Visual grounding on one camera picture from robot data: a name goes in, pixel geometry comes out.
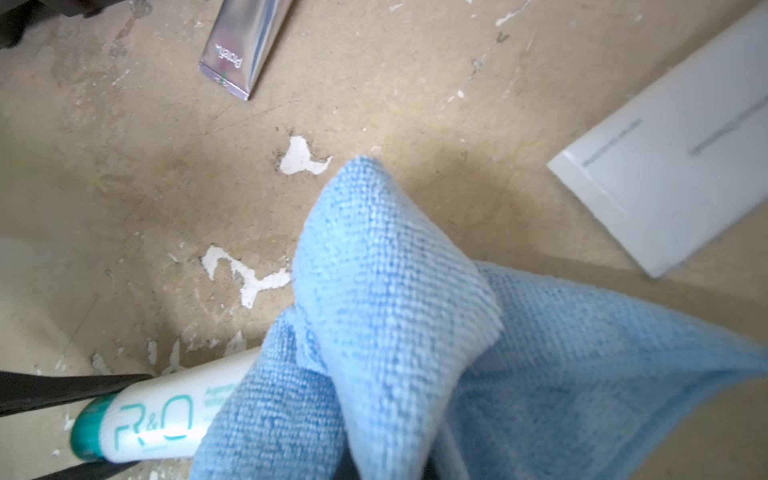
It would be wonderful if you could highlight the silver purple toothpaste tube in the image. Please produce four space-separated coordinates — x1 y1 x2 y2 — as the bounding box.
198 0 293 101

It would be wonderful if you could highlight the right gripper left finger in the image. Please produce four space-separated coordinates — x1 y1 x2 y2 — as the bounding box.
0 371 152 417

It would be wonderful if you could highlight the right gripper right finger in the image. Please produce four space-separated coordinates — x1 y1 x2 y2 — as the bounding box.
34 460 139 480

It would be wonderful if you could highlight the blue microfiber cloth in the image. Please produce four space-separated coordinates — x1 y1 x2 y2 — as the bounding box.
190 156 767 479

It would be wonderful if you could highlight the white tube teal cap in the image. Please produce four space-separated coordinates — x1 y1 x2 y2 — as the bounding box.
70 347 260 463

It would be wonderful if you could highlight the white tube orange cap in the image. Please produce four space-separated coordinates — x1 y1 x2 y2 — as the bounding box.
548 4 767 278

